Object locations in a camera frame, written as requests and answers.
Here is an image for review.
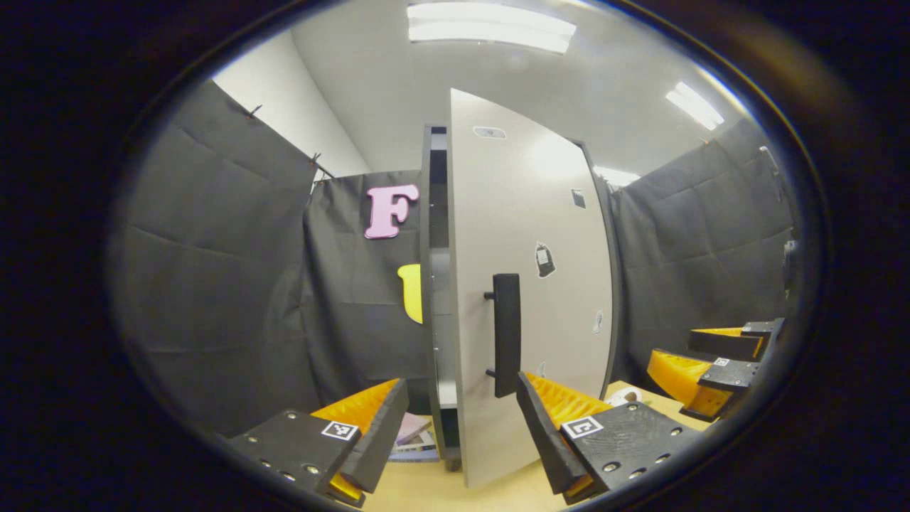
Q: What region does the black backdrop cloth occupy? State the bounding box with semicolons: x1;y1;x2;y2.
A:
107;78;797;436

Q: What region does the small ceiling light panel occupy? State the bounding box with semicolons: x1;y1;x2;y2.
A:
594;166;641;187

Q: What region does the wide ceiling light panel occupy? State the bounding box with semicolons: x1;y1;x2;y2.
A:
407;2;577;54

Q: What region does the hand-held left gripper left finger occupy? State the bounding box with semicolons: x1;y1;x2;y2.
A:
226;379;412;509

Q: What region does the dark grey cabinet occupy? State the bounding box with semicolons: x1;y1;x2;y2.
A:
418;124;623;474

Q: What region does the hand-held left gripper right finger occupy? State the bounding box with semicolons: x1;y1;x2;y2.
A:
517;371;706;506

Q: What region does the grey cabinet door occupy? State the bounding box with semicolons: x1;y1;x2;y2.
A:
448;87;614;490

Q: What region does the blue white book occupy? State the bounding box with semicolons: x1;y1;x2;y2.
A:
390;430;440;463

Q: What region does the slim ceiling light panel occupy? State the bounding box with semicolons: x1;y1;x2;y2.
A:
666;82;724;131

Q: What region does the black cabinet door handle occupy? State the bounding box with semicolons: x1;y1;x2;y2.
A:
483;273;522;399

